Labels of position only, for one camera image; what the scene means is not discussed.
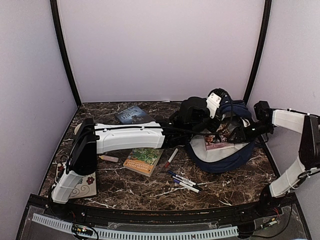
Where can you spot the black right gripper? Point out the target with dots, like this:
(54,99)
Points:
(240,131)

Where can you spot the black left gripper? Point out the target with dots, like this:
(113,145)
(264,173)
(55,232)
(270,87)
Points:
(214,127)

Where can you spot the pink floral paperback book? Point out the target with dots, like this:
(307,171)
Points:
(220,141)

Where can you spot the navy blue backpack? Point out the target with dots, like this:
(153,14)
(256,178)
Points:
(221,160)

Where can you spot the orange treehouse paperback book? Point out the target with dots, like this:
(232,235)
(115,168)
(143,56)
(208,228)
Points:
(143,160)

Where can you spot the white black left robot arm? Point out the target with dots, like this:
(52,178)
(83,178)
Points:
(93,138)

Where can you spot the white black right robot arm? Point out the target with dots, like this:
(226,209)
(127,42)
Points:
(297,140)

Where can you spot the red capped white marker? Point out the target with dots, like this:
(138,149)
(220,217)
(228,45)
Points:
(171,158)

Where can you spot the blue capped white marker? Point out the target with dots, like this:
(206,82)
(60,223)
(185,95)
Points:
(176,175)

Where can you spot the black capped white marker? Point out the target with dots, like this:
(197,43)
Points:
(186,186)

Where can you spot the purple capped white marker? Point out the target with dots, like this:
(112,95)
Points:
(190,183)

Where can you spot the dark blue hardcover book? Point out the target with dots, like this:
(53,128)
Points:
(133,115)

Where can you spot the cream floral mug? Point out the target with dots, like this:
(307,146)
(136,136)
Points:
(77,128)

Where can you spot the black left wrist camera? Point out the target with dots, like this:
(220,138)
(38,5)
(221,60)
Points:
(193,110)

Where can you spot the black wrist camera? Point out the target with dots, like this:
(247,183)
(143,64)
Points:
(261,110)
(193,110)

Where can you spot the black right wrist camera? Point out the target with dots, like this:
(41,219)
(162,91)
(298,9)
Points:
(261,110)

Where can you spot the white slotted cable duct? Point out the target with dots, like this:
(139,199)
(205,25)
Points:
(125,231)

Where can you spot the black front rail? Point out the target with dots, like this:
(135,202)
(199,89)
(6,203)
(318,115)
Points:
(88,211)

